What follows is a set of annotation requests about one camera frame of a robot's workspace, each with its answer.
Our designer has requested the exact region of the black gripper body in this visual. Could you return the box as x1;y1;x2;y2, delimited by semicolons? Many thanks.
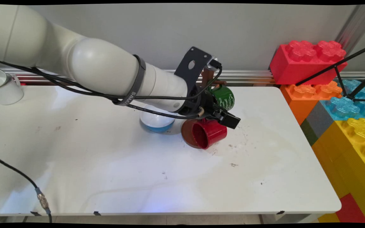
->
198;92;221;120

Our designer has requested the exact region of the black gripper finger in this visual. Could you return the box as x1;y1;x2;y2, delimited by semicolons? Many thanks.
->
213;101;232;113
216;111;241;130

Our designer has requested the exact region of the green mug with white script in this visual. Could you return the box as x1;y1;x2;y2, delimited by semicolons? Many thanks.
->
208;83;235;111

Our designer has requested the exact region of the red mug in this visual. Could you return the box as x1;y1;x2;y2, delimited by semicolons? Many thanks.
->
191;119;228;150

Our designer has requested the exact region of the brown wooden mug tree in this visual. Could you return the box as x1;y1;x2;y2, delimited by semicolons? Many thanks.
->
181;68;228;149

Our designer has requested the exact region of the white and blue bowl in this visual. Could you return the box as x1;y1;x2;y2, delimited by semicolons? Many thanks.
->
140;104;176;133

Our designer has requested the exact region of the orange giant building block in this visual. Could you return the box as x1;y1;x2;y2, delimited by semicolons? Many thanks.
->
280;82;343;125

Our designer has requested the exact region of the red giant building block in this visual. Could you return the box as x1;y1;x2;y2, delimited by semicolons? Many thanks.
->
269;41;348;86

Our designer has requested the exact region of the grey giant building block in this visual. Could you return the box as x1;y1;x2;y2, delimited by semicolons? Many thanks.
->
305;101;336;139

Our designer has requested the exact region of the light blue giant building block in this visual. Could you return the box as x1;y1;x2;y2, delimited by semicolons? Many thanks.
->
319;79;365;121

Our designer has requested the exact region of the yellow giant building block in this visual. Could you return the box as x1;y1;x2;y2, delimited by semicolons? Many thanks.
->
311;118;365;224

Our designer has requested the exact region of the black tripod stand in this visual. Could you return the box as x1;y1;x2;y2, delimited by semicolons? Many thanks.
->
296;43;365;103

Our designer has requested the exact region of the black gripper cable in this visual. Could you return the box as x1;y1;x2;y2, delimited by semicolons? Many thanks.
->
30;66;205;120

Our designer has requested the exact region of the aluminium profile rail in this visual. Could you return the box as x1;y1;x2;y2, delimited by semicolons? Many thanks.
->
0;67;365;86

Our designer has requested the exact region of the black camera cable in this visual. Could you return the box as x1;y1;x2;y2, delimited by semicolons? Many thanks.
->
0;57;223;99

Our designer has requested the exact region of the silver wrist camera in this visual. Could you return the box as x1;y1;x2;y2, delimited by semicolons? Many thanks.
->
206;57;223;71

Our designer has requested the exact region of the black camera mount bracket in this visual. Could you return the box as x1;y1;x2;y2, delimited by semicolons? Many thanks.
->
174;47;214;95

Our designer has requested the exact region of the black velcro cable strap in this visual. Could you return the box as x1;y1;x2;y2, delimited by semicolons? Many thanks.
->
113;54;147;106

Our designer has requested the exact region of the aluminium profile post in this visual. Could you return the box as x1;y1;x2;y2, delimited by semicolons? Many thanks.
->
335;5;365;48

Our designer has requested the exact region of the black cable with metal connector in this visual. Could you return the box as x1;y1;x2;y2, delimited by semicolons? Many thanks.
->
0;154;53;223

